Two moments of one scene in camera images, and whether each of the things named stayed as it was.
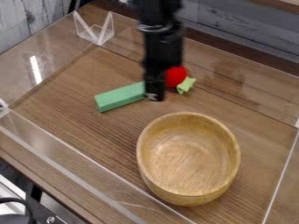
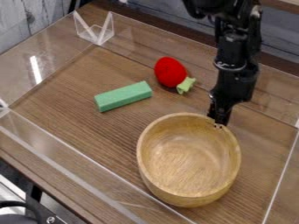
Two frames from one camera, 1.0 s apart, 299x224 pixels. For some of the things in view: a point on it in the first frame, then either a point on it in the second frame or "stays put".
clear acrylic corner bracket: x=97 y=34 stays put
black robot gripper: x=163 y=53 → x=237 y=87
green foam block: x=121 y=96 stays put
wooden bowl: x=189 y=154 stays put
